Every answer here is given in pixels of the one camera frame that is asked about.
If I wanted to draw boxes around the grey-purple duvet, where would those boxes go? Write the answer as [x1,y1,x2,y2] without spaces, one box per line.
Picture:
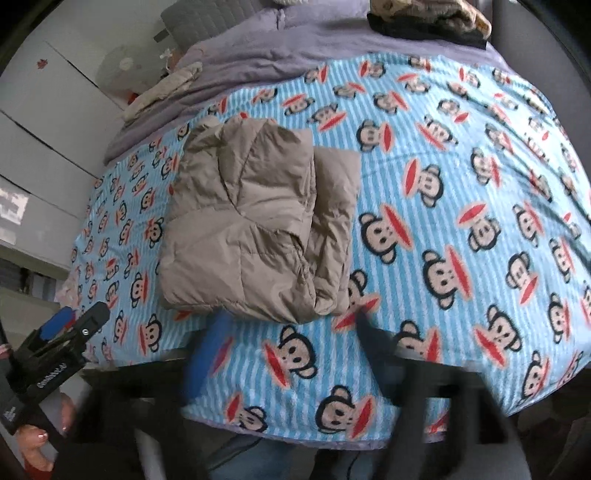
[103,18,513,166]

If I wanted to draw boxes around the brown patterned folded clothes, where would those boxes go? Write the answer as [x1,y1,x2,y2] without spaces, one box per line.
[370,0,492,40]

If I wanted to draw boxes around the white wardrobe with red stickers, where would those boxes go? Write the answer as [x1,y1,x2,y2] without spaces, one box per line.
[1,38,121,268]

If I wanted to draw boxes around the beige folded garment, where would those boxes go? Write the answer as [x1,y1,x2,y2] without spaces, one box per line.
[122,61,202,124]

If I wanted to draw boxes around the blue monkey-print blanket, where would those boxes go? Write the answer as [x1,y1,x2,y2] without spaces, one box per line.
[68,51,591,446]

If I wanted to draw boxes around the white round cushion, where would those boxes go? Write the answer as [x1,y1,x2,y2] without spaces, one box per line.
[273,0,317,7]

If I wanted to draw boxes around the white electric fan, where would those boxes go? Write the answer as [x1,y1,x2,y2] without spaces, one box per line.
[95,45,166,94]

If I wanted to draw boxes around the grey quilted headboard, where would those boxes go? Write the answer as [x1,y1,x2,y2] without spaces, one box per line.
[160,0,273,51]

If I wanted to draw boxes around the left hand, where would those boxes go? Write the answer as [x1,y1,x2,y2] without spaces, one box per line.
[16,393,75,479]

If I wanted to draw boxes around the beige quilted down jacket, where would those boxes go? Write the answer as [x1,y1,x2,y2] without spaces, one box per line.
[158,116,362,324]

